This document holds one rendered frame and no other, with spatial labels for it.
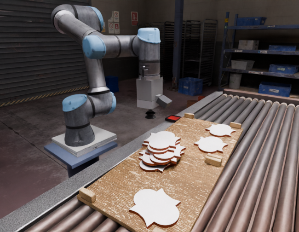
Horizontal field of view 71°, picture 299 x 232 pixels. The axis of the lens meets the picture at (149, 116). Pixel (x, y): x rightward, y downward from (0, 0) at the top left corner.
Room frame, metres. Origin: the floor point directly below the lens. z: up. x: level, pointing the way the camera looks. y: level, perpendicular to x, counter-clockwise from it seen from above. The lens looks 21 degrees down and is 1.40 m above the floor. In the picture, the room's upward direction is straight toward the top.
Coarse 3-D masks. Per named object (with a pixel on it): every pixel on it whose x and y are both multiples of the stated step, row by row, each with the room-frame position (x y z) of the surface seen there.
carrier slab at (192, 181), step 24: (120, 168) 0.66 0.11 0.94; (168, 168) 0.66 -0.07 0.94; (192, 168) 0.66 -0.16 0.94; (216, 168) 0.66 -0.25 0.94; (96, 192) 0.53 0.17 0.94; (120, 192) 0.53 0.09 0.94; (168, 192) 0.53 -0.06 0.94; (192, 192) 0.53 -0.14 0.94; (120, 216) 0.44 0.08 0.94; (192, 216) 0.44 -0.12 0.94
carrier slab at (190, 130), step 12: (180, 120) 1.14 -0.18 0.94; (192, 120) 1.14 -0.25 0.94; (180, 132) 0.98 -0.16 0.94; (192, 132) 0.98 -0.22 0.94; (204, 132) 0.98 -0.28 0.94; (240, 132) 0.98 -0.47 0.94; (180, 144) 0.85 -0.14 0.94; (192, 144) 0.85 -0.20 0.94; (228, 144) 0.85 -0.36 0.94; (192, 156) 0.75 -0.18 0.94; (204, 156) 0.75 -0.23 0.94; (228, 156) 0.75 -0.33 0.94
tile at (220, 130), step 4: (212, 124) 1.05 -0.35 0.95; (220, 124) 1.05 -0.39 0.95; (208, 128) 1.00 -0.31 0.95; (212, 128) 1.00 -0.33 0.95; (216, 128) 1.00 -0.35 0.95; (220, 128) 1.00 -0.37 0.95; (224, 128) 1.00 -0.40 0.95; (228, 128) 1.00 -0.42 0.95; (212, 132) 0.95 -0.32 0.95; (216, 132) 0.95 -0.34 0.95; (220, 132) 0.95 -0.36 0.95; (224, 132) 0.95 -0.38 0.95; (228, 132) 0.95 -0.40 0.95; (232, 132) 0.97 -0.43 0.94; (216, 136) 0.92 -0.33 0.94; (220, 136) 0.92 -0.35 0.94; (228, 136) 0.93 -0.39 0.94
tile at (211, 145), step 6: (204, 138) 0.89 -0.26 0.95; (210, 138) 0.89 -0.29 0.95; (216, 138) 0.89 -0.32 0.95; (198, 144) 0.83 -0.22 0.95; (204, 144) 0.83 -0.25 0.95; (210, 144) 0.83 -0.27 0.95; (216, 144) 0.83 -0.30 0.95; (222, 144) 0.83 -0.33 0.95; (204, 150) 0.78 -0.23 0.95; (210, 150) 0.78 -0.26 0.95; (216, 150) 0.78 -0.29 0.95; (222, 150) 0.78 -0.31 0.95
